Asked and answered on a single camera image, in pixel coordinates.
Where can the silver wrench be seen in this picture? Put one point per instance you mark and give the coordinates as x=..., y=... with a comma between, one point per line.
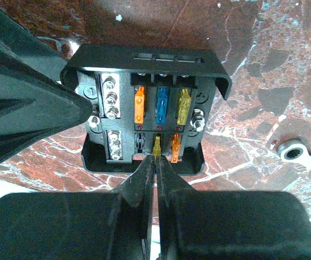
x=294, y=151

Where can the small orange fuse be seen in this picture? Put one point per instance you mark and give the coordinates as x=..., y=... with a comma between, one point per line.
x=176, y=145

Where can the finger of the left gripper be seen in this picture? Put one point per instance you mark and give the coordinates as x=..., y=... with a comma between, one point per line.
x=33, y=105

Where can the orange fuse in box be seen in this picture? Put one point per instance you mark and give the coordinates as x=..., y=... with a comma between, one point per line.
x=139, y=103

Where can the yellow fuse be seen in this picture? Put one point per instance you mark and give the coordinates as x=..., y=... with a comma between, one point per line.
x=157, y=147
x=184, y=105

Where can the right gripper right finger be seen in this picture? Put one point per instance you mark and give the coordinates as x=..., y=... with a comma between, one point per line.
x=228, y=224

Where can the blue fuse in box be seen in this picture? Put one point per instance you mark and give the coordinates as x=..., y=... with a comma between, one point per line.
x=161, y=106

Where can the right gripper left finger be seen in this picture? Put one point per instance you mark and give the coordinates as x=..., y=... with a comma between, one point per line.
x=81, y=225

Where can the yellow fuse in box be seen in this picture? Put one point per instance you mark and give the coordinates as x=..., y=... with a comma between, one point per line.
x=184, y=105

